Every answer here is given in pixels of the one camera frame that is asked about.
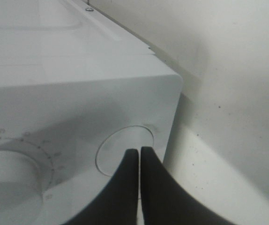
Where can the lower white round knob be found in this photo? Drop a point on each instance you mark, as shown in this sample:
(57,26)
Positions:
(26,172)

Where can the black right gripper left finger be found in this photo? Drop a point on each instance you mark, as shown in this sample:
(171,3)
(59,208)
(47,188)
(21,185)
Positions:
(117,203)

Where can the round door release button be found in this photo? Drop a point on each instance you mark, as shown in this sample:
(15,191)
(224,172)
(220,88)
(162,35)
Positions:
(112,149)

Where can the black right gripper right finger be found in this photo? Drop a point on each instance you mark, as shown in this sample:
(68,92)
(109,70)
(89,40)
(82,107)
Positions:
(165,202)

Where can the white microwave oven body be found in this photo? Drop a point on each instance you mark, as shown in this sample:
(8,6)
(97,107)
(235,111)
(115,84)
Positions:
(69,78)

